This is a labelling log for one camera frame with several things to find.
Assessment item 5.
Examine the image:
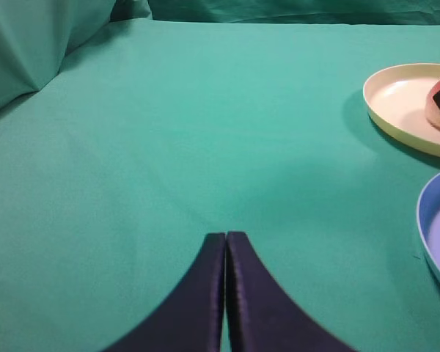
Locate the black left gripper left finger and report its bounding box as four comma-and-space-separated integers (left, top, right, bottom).
106, 232, 226, 351

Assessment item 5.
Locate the green tablecloth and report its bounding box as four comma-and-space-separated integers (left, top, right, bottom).
0, 19, 440, 351

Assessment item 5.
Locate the yellow plate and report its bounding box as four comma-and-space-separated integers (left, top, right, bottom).
362, 63, 440, 157

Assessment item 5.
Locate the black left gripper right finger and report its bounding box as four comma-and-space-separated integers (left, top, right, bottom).
226, 232, 353, 351

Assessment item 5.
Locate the red yellow round bread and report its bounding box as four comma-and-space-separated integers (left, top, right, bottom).
425, 80, 440, 128

